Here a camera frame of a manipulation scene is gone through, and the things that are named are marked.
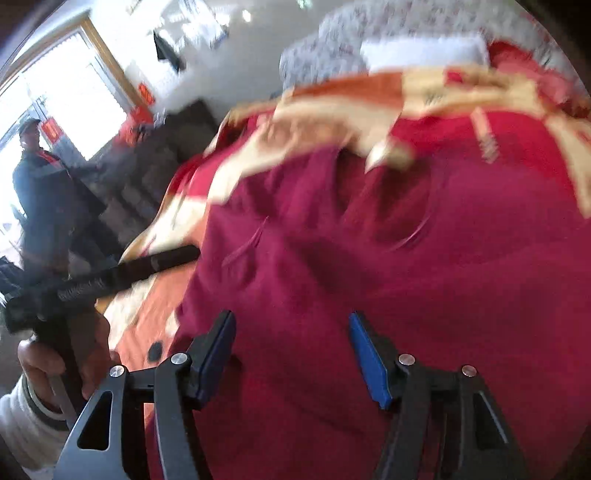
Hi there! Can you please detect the person's left forearm white sleeve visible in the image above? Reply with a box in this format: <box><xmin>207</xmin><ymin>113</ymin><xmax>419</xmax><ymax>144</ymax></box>
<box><xmin>0</xmin><ymin>373</ymin><xmax>71</xmax><ymax>472</ymax></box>

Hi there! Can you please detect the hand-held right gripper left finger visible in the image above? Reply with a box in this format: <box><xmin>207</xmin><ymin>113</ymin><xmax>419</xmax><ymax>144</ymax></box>
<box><xmin>54</xmin><ymin>310</ymin><xmax>238</xmax><ymax>480</ymax></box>

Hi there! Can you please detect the black wall hanging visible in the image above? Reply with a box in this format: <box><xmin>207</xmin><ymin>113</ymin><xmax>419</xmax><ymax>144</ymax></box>
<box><xmin>152</xmin><ymin>21</ymin><xmax>186</xmax><ymax>73</ymax></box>

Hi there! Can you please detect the red and beige printed blanket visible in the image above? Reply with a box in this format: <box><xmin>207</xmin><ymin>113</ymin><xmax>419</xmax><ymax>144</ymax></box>
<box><xmin>99</xmin><ymin>41</ymin><xmax>591</xmax><ymax>416</ymax></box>

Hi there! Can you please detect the floral quilt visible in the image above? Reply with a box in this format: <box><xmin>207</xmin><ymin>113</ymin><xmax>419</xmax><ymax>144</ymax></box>
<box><xmin>279</xmin><ymin>0</ymin><xmax>571</xmax><ymax>93</ymax></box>

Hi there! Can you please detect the window with wooden frame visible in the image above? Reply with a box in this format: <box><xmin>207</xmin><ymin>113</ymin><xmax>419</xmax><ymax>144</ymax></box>
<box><xmin>0</xmin><ymin>16</ymin><xmax>155</xmax><ymax>259</ymax></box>

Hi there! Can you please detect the dark sofa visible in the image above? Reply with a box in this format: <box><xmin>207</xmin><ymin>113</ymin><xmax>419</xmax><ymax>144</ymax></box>
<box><xmin>69</xmin><ymin>98</ymin><xmax>220</xmax><ymax>252</ymax></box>

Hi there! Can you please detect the white pillow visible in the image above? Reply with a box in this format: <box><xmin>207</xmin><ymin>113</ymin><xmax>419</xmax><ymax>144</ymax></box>
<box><xmin>360</xmin><ymin>36</ymin><xmax>490</xmax><ymax>75</ymax></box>

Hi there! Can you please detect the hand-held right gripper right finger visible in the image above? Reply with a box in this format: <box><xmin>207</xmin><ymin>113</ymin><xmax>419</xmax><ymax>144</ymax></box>
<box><xmin>348</xmin><ymin>311</ymin><xmax>533</xmax><ymax>480</ymax></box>

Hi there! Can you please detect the maroon garment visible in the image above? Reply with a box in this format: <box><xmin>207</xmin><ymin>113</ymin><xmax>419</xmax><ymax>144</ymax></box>
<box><xmin>143</xmin><ymin>134</ymin><xmax>591</xmax><ymax>480</ymax></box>

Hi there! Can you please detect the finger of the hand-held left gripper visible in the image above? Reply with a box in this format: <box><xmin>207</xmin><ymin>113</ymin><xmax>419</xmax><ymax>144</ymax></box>
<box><xmin>115</xmin><ymin>244</ymin><xmax>201</xmax><ymax>291</ymax></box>

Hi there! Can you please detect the person's left hand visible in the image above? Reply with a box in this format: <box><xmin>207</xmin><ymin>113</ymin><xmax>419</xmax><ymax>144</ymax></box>
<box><xmin>17</xmin><ymin>311</ymin><xmax>122</xmax><ymax>411</ymax></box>

